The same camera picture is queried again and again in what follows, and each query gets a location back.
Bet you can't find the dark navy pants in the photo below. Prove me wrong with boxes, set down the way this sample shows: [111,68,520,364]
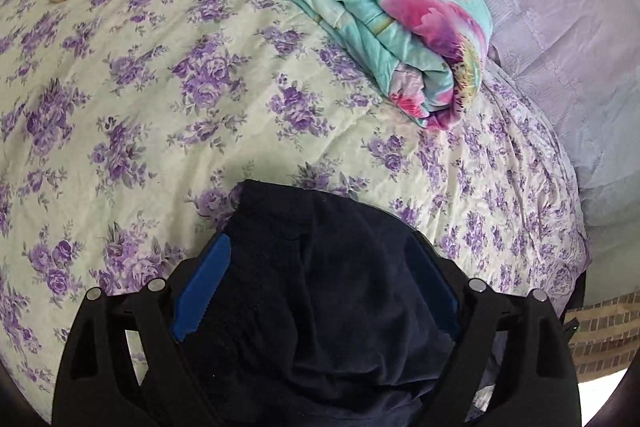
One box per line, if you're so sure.
[178,180,463,426]

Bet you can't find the beige checkered curtain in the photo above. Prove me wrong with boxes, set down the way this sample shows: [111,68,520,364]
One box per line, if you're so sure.
[565,291,640,383]

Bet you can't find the purple floral bed quilt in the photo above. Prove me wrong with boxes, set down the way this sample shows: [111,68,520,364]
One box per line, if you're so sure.
[1,0,588,418]

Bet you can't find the lavender lace headboard cover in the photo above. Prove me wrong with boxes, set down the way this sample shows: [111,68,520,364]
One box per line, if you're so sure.
[485,0,639,305]

